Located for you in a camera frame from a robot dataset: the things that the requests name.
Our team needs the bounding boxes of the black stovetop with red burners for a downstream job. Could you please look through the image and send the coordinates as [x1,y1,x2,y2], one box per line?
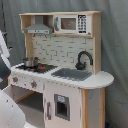
[18,63,55,74]

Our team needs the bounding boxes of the small metal pot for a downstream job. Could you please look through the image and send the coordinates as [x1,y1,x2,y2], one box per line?
[23,57,39,67]

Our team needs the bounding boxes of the red stove knob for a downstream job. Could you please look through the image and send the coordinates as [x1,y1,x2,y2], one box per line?
[12,76,19,83]
[31,81,37,88]

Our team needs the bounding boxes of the white oven door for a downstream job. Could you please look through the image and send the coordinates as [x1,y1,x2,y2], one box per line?
[0,90,25,128]

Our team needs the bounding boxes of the white cabinet door with dispenser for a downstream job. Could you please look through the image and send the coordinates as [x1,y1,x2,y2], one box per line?
[43,90,82,128]

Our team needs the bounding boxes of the red left stove knob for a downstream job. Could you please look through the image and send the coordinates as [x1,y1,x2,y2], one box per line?
[12,76,19,83]

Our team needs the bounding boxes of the wooden toy kitchen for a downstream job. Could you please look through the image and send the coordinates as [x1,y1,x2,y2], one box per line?
[9,11,114,128]

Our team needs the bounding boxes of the grey sink basin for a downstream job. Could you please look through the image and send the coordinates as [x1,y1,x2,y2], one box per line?
[52,68,92,81]

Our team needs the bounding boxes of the grey range hood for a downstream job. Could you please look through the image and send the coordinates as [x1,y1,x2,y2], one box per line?
[24,16,52,34]

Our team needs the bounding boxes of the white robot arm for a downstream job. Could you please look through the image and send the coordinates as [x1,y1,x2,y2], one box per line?
[0,31,11,68]

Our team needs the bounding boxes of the white microwave door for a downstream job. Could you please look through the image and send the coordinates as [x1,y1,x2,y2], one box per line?
[54,14,91,34]

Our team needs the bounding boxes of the red right stove knob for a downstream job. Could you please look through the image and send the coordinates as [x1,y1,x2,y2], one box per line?
[31,81,37,88]

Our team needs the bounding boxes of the black toy faucet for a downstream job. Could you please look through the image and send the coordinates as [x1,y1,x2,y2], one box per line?
[75,51,93,70]

